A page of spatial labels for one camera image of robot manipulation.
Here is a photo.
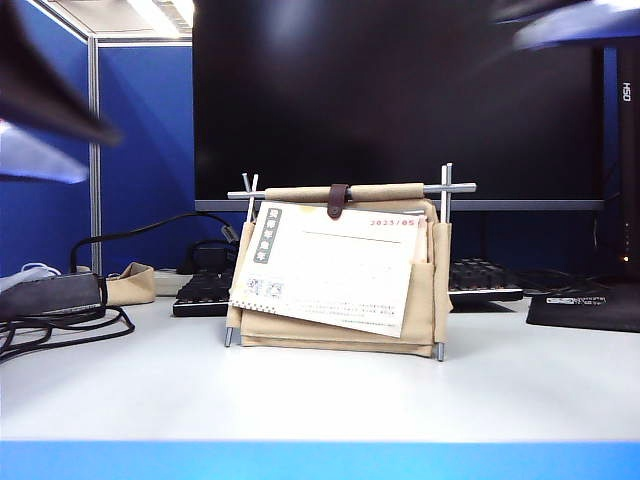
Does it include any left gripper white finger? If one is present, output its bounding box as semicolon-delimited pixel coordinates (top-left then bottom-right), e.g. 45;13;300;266
0;121;90;185

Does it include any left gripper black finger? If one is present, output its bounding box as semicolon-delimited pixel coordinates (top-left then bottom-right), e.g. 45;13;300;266
0;0;124;147

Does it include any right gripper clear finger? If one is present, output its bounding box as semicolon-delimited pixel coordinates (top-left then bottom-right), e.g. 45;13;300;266
512;2;640;52

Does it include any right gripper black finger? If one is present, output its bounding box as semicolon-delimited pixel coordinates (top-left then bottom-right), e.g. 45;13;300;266
492;0;596;24

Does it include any white calendar booklet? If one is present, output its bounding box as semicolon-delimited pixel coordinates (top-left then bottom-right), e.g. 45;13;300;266
228;201;420;339

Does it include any white calendar page stack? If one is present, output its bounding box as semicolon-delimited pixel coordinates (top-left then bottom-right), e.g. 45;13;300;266
416;207;438;266

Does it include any beige canvas calendar stand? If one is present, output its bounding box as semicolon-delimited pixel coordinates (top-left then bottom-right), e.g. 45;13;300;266
223;162;478;362

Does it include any blue office partition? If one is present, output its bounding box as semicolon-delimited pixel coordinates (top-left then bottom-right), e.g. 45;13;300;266
0;0;196;279

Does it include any white face mask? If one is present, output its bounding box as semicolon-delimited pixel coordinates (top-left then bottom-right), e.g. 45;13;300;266
0;262;64;294

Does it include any black monitor with HSO print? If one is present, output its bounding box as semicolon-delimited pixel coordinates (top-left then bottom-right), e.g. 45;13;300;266
602;44;640;281

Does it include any black power adapter brick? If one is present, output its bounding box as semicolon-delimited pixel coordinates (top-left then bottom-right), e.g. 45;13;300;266
0;272;109;321

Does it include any ceiling light panel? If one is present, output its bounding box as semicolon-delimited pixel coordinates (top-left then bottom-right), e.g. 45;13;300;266
127;0;195;37

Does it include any small beige canvas pouch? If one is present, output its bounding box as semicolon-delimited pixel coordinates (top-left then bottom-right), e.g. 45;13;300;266
105;261;157;306

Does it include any large black computer monitor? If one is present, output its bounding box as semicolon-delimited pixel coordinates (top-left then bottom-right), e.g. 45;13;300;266
192;0;606;212

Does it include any black plug adapter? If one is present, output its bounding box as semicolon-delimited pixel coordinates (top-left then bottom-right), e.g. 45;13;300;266
177;239;241;276

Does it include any black computer keyboard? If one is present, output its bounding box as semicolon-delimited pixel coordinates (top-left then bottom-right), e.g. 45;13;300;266
172;257;525;318

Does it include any black flat pad with label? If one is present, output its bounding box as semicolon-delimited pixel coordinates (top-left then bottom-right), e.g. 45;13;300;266
525;292;640;334

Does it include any thick black arched cable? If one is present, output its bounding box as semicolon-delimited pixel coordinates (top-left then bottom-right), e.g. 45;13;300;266
68;211;239;275

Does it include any thin black looped cable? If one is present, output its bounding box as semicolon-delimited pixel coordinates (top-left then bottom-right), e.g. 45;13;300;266
0;304;137;364

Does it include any black desk cable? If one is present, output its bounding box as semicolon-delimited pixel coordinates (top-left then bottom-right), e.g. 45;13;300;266
519;267;619;297

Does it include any brown leather strap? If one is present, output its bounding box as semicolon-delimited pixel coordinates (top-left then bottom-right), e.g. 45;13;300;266
327;183;351;221

